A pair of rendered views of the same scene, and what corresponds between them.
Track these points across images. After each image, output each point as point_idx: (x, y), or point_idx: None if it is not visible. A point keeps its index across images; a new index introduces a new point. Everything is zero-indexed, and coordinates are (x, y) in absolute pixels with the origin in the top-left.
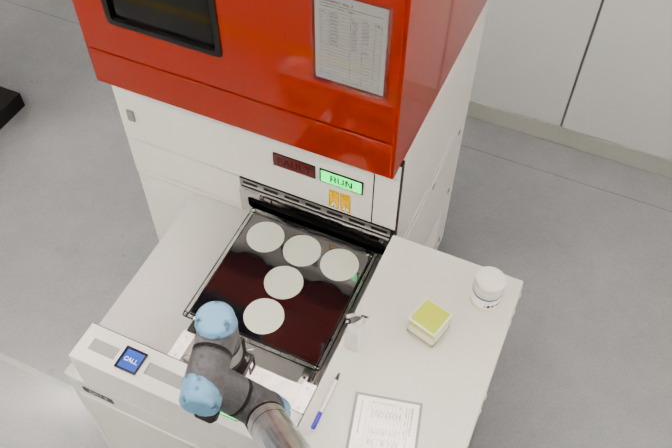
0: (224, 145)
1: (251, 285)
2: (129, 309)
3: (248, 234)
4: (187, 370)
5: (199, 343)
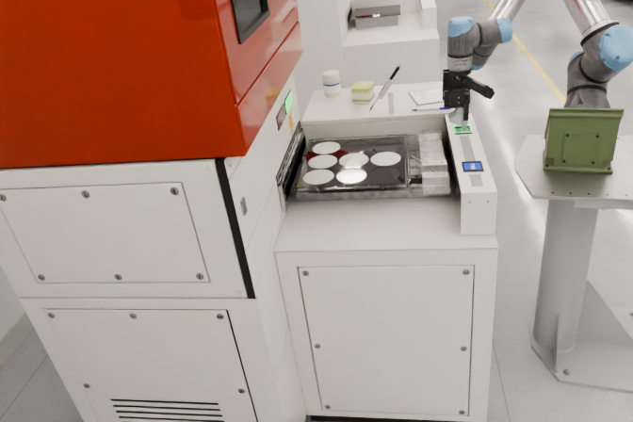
0: (267, 150)
1: (365, 169)
2: (415, 238)
3: (320, 183)
4: (495, 26)
5: (478, 25)
